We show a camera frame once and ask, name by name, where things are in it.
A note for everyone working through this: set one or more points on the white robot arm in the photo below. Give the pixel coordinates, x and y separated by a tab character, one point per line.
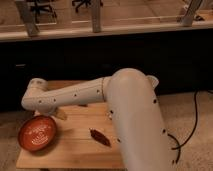
132	102

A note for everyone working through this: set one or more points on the blue sponge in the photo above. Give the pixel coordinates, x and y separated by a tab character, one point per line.
83	105

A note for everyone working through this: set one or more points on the black office chair left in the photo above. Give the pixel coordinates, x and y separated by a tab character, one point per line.
39	6

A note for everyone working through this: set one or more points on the black office chair right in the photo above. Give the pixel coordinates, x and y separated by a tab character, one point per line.
78	3

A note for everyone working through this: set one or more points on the wooden table board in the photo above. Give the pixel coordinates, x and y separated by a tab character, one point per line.
73	147

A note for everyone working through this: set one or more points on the white plastic cup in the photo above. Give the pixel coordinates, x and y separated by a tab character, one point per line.
152	81

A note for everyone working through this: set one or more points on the dark red chili pepper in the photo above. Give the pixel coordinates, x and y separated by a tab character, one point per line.
99	137

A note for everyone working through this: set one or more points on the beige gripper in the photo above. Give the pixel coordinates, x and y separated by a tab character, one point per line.
60	114

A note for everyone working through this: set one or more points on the red ceramic bowl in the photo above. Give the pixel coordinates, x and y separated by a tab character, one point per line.
37	133

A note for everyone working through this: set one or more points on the black office chair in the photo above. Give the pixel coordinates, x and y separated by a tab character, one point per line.
39	6
78	3

